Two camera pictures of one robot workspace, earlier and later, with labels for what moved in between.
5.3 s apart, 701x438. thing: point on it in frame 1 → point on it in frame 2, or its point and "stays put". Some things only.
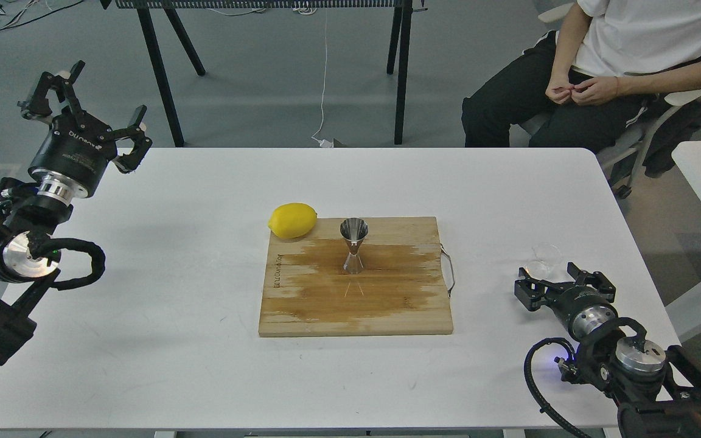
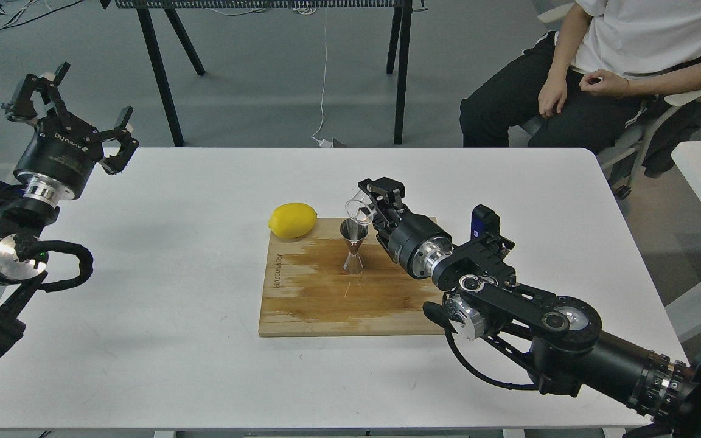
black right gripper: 580,308 → 414,240
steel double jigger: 353,230 stays put
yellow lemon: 292,220 stays put
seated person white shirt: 566,89 stays put
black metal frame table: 146,12 stays put
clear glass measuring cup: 547,261 → 359,209
